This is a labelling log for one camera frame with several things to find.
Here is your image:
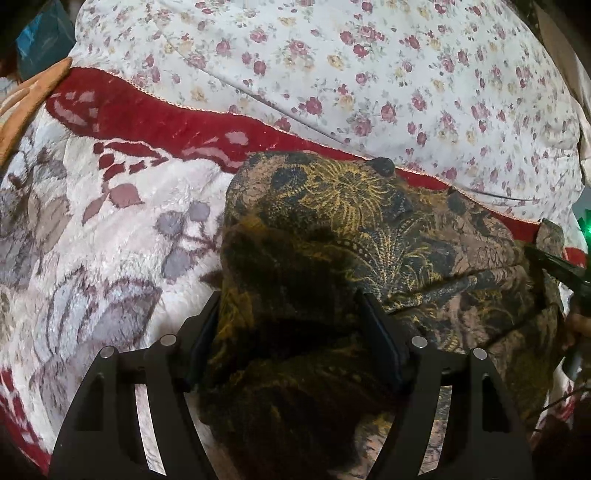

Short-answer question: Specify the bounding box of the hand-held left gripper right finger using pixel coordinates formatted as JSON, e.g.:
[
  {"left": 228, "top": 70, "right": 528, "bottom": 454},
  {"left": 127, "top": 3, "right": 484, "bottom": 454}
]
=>
[{"left": 358, "top": 291, "right": 533, "bottom": 480}]

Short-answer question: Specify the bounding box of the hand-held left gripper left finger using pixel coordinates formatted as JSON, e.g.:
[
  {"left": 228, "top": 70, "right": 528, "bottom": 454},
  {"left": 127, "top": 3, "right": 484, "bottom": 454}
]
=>
[{"left": 48, "top": 290, "right": 221, "bottom": 480}]

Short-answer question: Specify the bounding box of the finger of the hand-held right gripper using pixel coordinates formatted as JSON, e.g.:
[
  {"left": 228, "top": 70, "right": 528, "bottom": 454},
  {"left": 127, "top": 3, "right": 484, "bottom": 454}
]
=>
[{"left": 524, "top": 242, "right": 591, "bottom": 319}]

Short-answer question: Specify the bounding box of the brown floral patterned garment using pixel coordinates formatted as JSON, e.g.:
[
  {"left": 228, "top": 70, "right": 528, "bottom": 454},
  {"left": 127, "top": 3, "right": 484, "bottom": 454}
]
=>
[{"left": 198, "top": 150, "right": 566, "bottom": 480}]

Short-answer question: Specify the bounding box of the red and white plush blanket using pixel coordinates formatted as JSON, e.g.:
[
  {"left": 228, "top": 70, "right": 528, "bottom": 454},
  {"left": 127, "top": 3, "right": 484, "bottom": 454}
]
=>
[{"left": 0, "top": 67, "right": 591, "bottom": 474}]

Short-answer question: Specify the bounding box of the beige cloth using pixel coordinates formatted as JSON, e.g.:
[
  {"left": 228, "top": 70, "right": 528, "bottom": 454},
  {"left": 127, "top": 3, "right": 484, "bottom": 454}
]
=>
[{"left": 536, "top": 0, "right": 591, "bottom": 188}]

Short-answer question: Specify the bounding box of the white floral quilt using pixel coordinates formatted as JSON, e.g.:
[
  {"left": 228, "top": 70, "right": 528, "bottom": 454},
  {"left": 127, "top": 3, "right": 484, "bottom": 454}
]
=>
[{"left": 69, "top": 0, "right": 591, "bottom": 224}]

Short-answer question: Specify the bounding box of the orange brown cloth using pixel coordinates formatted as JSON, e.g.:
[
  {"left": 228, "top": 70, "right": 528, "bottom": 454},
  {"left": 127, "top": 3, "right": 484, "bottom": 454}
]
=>
[{"left": 0, "top": 58, "right": 74, "bottom": 163}]

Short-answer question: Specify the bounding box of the blue object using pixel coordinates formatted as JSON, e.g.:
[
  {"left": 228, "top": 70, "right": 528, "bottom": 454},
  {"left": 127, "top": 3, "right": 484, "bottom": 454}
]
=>
[{"left": 14, "top": 0, "right": 78, "bottom": 80}]

